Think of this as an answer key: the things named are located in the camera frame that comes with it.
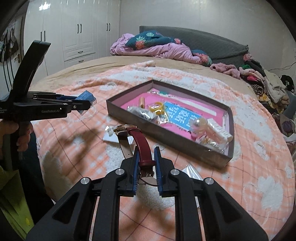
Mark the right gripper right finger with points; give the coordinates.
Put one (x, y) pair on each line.
(203, 208)

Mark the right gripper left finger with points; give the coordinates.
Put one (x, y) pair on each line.
(90, 209)

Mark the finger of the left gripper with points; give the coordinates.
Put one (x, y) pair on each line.
(49, 95)
(57, 109)

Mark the blue small jewelry box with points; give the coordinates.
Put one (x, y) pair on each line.
(86, 99)

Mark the white comb hair clip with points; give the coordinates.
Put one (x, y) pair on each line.
(222, 135)

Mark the pearl claw hair clip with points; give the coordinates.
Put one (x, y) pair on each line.
(198, 127)

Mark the red strap wristwatch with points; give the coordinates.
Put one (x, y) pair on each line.
(145, 162)

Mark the silver jewelry plastic bag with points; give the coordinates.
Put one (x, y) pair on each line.
(142, 113)

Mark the pearl earrings on card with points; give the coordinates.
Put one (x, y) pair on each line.
(113, 136)

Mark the orange white plaid blanket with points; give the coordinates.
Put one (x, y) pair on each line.
(260, 176)

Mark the white wardrobe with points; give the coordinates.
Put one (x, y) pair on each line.
(78, 31)

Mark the grey shallow cardboard box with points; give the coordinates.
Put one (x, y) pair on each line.
(178, 142)

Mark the pink book in box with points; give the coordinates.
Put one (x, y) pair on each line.
(174, 112)

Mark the dark floral pillow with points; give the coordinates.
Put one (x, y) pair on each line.
(148, 39)

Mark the pink purple quilt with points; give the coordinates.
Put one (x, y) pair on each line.
(161, 49)

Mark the tan bed sheet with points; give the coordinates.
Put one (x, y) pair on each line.
(91, 68)

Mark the pile of clothes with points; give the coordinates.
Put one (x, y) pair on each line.
(275, 92)

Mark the pink fuzzy garment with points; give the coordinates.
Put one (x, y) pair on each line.
(230, 70)

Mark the grey headboard cover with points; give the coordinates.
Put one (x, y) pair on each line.
(219, 49)

